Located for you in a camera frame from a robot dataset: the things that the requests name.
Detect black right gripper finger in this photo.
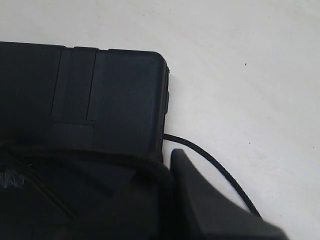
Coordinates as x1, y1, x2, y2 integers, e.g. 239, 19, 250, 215
170, 149, 288, 240

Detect black rope with loop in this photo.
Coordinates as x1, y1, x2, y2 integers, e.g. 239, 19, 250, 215
0, 133, 263, 222

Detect black plastic tool case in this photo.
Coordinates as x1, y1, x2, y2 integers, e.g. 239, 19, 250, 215
0, 42, 173, 240

